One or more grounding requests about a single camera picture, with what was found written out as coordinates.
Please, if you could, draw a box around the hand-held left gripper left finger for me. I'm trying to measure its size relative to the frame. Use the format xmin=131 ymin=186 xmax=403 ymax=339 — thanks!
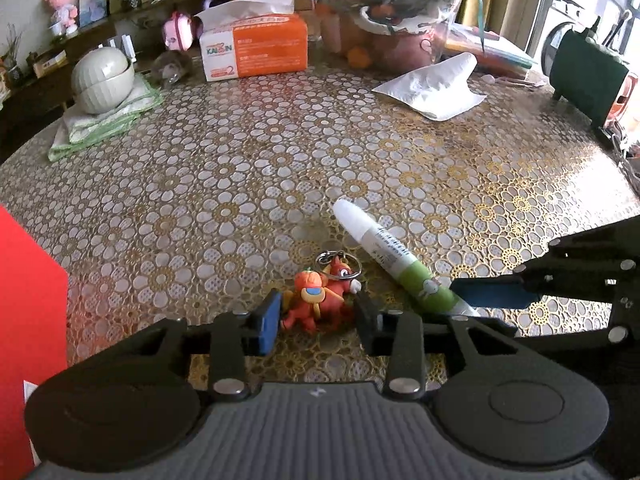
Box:
xmin=120 ymin=290 xmax=284 ymax=402

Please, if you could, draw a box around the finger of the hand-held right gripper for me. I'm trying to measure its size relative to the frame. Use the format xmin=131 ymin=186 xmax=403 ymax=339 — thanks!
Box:
xmin=519 ymin=305 xmax=640 ymax=355
xmin=449 ymin=217 xmax=640 ymax=311

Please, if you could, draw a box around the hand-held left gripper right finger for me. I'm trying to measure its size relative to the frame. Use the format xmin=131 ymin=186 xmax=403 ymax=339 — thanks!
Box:
xmin=354 ymin=291 xmax=521 ymax=402

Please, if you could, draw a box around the red figurine keychain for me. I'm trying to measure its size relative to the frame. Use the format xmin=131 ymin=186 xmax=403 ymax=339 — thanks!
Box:
xmin=280 ymin=250 xmax=363 ymax=333

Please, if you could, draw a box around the green white tube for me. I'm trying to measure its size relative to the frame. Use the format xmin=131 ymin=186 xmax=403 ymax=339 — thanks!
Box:
xmin=332 ymin=198 xmax=481 ymax=318

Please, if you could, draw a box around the red cardboard box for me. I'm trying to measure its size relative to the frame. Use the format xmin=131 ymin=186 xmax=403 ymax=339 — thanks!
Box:
xmin=0 ymin=205 xmax=69 ymax=480

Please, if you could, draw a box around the crumpled plastic bag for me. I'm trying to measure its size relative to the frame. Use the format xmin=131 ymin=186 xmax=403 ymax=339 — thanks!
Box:
xmin=597 ymin=125 xmax=640 ymax=187

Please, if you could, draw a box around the white tissue paper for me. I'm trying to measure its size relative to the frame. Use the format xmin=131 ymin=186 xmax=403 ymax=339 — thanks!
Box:
xmin=372 ymin=52 xmax=488 ymax=122

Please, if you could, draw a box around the green orange appliance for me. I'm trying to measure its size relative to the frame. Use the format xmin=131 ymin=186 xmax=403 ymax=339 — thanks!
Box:
xmin=548 ymin=15 xmax=640 ymax=133

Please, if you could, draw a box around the stack of colourful folders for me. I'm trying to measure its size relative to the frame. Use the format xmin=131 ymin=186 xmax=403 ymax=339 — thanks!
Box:
xmin=442 ymin=22 xmax=538 ymax=74

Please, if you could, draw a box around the folded green cloth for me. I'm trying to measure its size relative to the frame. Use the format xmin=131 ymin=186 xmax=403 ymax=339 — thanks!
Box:
xmin=48 ymin=75 xmax=165 ymax=162

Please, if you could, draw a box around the orange fruit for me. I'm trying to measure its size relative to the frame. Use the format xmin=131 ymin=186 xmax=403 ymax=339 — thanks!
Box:
xmin=347 ymin=46 xmax=374 ymax=70

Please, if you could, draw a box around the orange tissue pack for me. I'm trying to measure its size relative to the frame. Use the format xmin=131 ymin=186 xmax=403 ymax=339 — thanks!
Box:
xmin=194 ymin=0 xmax=309 ymax=82

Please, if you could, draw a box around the white washing machine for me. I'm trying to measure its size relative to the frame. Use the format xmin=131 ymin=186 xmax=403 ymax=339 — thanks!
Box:
xmin=537 ymin=0 xmax=640 ymax=78

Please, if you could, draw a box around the green ribbed ceramic jar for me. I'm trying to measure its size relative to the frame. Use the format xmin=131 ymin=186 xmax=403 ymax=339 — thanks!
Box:
xmin=71 ymin=46 xmax=136 ymax=115

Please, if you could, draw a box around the clear bag of dishes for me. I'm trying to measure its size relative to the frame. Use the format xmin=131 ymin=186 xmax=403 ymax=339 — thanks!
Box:
xmin=305 ymin=0 xmax=488 ymax=68

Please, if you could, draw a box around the pink toy case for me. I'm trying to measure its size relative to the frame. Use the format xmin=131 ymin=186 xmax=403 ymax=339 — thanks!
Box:
xmin=162 ymin=10 xmax=196 ymax=52

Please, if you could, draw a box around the white router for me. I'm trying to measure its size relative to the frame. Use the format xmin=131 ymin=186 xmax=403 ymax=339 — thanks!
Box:
xmin=100 ymin=35 xmax=139 ymax=64

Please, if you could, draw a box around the small white cardboard box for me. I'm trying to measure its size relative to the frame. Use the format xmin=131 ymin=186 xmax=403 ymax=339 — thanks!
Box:
xmin=32 ymin=50 xmax=69 ymax=79

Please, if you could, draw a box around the vase with dry branches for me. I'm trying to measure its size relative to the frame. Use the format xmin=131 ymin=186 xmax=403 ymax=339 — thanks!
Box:
xmin=0 ymin=22 xmax=26 ymax=86

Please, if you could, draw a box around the pink plush bear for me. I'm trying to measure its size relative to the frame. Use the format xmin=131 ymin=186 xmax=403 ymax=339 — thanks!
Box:
xmin=46 ymin=0 xmax=81 ymax=36

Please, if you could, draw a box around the blue photo frame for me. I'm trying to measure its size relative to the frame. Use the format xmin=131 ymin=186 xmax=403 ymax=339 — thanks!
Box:
xmin=77 ymin=0 xmax=110 ymax=28

